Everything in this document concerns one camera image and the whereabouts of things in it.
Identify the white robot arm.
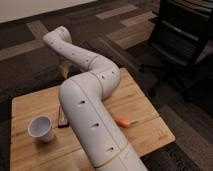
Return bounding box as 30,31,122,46
43,26,148,171

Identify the black office chair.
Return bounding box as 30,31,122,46
141,0,213,101

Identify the orange carrot toy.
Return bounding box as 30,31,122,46
113,116,136,128

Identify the white paper cup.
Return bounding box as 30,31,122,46
27,116,55,143

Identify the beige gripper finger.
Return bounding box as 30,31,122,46
59,64,69,79

